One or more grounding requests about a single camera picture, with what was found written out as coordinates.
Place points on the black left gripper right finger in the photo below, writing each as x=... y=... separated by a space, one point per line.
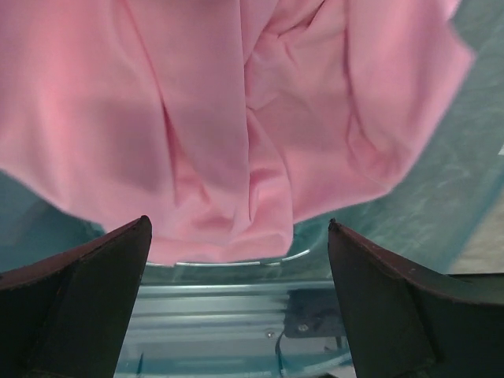
x=405 y=320

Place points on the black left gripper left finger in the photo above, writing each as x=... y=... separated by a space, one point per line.
x=67 y=315

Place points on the pink t shirt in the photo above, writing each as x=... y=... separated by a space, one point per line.
x=225 y=122

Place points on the teal transparent plastic bin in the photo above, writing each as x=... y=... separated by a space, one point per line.
x=428 y=216

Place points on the aluminium extrusion rail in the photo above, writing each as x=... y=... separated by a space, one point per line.
x=276 y=329

